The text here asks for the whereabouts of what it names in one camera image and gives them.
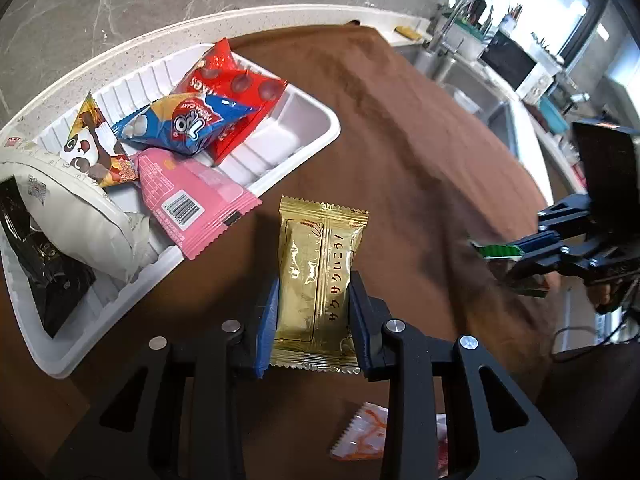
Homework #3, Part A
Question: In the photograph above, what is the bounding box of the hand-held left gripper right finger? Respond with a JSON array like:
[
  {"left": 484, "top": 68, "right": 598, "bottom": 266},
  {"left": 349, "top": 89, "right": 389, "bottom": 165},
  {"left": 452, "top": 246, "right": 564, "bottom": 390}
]
[{"left": 348, "top": 270, "right": 578, "bottom": 480}]

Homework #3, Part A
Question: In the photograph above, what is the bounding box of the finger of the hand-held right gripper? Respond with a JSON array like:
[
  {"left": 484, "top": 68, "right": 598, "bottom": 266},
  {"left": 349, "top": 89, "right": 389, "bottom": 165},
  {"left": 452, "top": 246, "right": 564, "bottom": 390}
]
[
  {"left": 505, "top": 255, "right": 592, "bottom": 289},
  {"left": 515, "top": 194, "right": 601, "bottom": 261}
]

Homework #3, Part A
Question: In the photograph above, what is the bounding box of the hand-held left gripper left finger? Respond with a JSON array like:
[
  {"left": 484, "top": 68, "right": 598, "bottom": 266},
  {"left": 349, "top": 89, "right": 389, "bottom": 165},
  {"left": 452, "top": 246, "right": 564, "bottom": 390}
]
[{"left": 82, "top": 277, "right": 281, "bottom": 480}]

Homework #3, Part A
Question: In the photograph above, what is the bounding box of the green snack packet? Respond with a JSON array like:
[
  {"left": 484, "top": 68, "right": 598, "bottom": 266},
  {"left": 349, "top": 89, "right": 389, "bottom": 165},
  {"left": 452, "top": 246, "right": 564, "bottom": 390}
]
[{"left": 470, "top": 241, "right": 548, "bottom": 300}]

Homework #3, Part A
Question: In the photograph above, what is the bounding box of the gold snack packet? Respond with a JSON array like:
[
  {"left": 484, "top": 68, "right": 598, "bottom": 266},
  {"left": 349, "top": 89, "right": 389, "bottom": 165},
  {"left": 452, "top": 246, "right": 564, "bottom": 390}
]
[{"left": 269, "top": 195, "right": 371, "bottom": 375}]

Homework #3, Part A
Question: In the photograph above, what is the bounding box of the pink snack packet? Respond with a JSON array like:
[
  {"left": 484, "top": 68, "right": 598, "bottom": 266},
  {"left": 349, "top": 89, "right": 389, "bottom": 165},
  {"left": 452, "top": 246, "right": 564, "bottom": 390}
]
[{"left": 132, "top": 147, "right": 263, "bottom": 261}]

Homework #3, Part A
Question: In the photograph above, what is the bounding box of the white plastic tray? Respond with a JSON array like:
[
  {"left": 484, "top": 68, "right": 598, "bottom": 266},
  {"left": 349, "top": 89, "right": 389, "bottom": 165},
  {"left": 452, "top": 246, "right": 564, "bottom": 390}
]
[{"left": 0, "top": 42, "right": 342, "bottom": 380}]

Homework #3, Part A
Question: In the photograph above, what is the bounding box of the blue snack packet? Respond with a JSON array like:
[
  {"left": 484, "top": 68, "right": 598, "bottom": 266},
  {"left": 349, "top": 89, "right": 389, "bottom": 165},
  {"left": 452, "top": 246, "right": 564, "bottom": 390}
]
[{"left": 111, "top": 94, "right": 261, "bottom": 157}]

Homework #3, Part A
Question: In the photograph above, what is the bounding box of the black snack packet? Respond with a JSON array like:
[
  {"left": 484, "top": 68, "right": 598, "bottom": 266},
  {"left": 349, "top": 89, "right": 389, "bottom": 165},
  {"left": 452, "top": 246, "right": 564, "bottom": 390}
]
[{"left": 0, "top": 177, "right": 98, "bottom": 338}]

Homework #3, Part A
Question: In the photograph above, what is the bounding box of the panda print snack packet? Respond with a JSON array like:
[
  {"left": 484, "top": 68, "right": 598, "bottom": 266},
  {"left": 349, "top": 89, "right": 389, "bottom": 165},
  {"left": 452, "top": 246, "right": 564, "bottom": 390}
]
[{"left": 59, "top": 91, "right": 141, "bottom": 188}]

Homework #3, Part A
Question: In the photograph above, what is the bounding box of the person's right hand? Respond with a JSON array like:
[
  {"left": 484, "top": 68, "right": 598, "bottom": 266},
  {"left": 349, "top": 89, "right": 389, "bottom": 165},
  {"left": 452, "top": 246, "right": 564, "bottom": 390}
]
[{"left": 594, "top": 280, "right": 628, "bottom": 316}]

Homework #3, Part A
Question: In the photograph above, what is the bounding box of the teal container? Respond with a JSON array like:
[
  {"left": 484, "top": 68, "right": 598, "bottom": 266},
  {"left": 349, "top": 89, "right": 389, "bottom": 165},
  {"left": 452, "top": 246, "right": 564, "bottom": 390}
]
[{"left": 540, "top": 97, "right": 569, "bottom": 134}]

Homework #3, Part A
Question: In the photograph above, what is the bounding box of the white red printed snack packet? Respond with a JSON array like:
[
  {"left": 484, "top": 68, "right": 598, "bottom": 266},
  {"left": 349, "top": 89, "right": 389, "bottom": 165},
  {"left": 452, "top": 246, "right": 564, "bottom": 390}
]
[{"left": 327, "top": 401, "right": 451, "bottom": 473}]

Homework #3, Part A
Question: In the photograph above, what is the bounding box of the brown cloth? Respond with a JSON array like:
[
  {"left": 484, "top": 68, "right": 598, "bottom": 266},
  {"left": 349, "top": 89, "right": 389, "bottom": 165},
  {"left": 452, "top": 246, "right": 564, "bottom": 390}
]
[{"left": 0, "top": 24, "right": 640, "bottom": 480}]

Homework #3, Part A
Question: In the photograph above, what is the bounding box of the white microwave oven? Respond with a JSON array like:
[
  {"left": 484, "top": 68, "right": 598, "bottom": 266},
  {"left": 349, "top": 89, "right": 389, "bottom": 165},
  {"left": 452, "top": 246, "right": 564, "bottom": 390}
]
[{"left": 480, "top": 35, "right": 556, "bottom": 101}]

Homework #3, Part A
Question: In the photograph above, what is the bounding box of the steel sink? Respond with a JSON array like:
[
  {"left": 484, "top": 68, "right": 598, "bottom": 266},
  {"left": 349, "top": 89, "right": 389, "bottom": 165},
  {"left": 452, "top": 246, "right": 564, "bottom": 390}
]
[{"left": 412, "top": 45, "right": 511, "bottom": 131}]

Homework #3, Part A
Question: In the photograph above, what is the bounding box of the white utensil holder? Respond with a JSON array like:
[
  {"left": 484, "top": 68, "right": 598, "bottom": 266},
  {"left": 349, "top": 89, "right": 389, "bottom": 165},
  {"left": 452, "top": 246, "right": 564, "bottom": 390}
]
[{"left": 500, "top": 5, "right": 523, "bottom": 37}]

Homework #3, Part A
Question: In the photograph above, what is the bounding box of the steel faucet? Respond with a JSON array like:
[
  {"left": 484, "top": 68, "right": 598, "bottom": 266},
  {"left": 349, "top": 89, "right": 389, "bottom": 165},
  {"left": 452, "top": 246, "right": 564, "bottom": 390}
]
[{"left": 430, "top": 0, "right": 496, "bottom": 56}]

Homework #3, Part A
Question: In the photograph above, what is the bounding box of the black cable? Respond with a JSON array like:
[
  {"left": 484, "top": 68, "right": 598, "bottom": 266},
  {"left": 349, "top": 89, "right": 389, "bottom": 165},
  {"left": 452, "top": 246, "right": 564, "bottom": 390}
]
[{"left": 550, "top": 305, "right": 640, "bottom": 363}]

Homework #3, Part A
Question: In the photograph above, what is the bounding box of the black window frame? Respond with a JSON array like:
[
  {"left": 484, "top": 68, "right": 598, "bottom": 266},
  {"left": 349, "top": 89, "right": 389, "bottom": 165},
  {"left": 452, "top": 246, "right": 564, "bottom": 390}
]
[{"left": 480, "top": 0, "right": 640, "bottom": 91}]

